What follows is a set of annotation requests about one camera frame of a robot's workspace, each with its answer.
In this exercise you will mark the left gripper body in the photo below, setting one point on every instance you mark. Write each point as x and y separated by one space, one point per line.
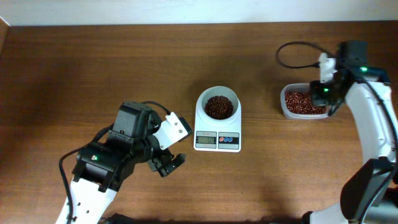
147 150

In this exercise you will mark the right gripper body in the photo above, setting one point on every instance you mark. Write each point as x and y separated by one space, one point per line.
321 98

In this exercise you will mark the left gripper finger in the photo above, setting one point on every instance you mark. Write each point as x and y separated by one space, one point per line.
186 127
168 167

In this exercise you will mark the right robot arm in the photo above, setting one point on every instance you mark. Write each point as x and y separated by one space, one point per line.
367 196

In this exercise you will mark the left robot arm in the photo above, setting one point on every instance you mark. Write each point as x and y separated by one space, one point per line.
94 185

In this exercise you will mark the white digital kitchen scale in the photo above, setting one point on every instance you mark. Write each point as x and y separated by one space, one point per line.
217 135

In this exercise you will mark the red beans in bowl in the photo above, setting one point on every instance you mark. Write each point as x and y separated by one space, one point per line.
219 107

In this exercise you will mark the white round bowl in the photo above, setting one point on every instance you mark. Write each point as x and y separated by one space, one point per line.
220 91

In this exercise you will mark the red beans in container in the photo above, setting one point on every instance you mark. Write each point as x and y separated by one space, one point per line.
302 103

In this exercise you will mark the clear plastic bean container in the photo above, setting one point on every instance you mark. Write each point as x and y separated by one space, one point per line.
297 88

